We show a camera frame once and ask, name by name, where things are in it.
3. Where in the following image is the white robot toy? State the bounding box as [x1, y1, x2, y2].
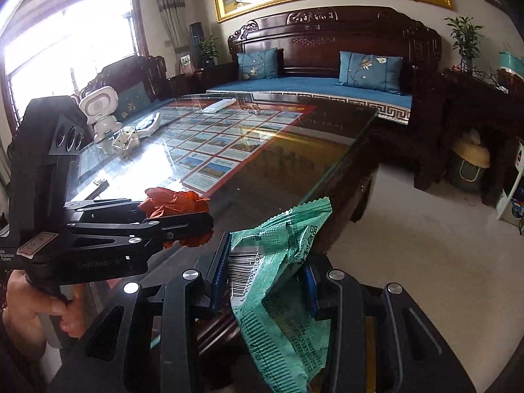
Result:
[79, 86, 123, 145]

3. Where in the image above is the window with wooden frame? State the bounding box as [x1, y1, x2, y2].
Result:
[0, 0, 150, 132]

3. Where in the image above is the dark wooden side table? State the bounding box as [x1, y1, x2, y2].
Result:
[440, 69, 520, 207]

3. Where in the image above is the person's left hand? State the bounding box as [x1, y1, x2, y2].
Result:
[2, 270, 88, 340]

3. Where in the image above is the teal armchair cushion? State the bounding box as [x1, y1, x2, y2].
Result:
[112, 81, 152, 122]

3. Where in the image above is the wooden coffee table glass top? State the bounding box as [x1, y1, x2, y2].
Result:
[69, 93, 379, 377]

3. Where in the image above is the white storage rack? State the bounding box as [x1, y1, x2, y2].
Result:
[495, 139, 524, 226]

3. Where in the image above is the person's left forearm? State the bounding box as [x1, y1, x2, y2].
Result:
[0, 315, 54, 393]

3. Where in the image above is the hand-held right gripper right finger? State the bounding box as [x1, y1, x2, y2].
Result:
[301, 254, 477, 393]

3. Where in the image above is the patterned curtain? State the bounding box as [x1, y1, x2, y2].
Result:
[152, 0, 193, 60]

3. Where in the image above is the green basket with yellow lid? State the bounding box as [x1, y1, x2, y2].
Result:
[448, 129, 491, 193]

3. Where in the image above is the orange wrapper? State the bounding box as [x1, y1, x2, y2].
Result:
[137, 187, 214, 250]

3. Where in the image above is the wooden corner table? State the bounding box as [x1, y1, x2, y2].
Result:
[168, 63, 238, 95]

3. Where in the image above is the picture grid poster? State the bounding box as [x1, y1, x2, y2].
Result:
[153, 97, 318, 192]

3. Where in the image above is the white blue tray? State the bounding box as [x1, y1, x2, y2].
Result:
[133, 114, 161, 136]

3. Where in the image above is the blue sofa seat cushion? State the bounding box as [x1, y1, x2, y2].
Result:
[206, 77, 413, 125]

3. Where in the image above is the bamboo plant in patterned vase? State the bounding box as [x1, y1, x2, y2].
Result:
[444, 15, 486, 76]

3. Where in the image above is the teal kitchen appliance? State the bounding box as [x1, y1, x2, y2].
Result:
[497, 49, 524, 72]

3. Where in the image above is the dark carved wooden sofa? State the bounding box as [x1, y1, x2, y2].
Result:
[205, 6, 445, 191]

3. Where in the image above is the green snack wrapper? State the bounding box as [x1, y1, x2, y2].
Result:
[227, 196, 333, 393]

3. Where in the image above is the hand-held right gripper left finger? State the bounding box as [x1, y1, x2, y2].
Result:
[47, 231, 231, 393]

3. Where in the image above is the dark carved wooden armchair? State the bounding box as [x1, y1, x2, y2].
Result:
[69, 54, 168, 119]

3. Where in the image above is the dark tower speaker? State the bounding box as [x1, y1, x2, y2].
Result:
[188, 22, 203, 70]

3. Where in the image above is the blue embroidered pillow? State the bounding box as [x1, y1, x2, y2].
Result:
[236, 48, 279, 81]
[336, 51, 404, 95]

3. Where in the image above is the small green potted plant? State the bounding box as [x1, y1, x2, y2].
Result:
[197, 35, 222, 68]

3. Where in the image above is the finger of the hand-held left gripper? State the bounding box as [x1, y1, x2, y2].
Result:
[65, 197, 148, 224]
[67, 212, 214, 254]

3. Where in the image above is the white remote control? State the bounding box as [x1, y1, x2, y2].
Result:
[203, 98, 237, 114]

